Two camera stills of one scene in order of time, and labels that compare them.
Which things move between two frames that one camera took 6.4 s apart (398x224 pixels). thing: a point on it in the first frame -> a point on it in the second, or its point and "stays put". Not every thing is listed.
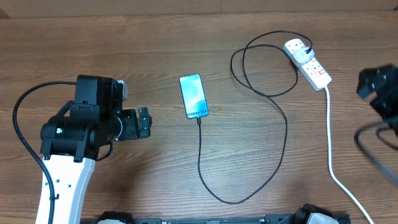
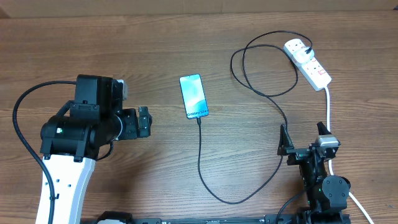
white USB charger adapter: (301, 56) stays put
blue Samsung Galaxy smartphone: (193, 95) stays put
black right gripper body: (388, 107) -> (297, 157)
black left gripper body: (130, 129) stays put
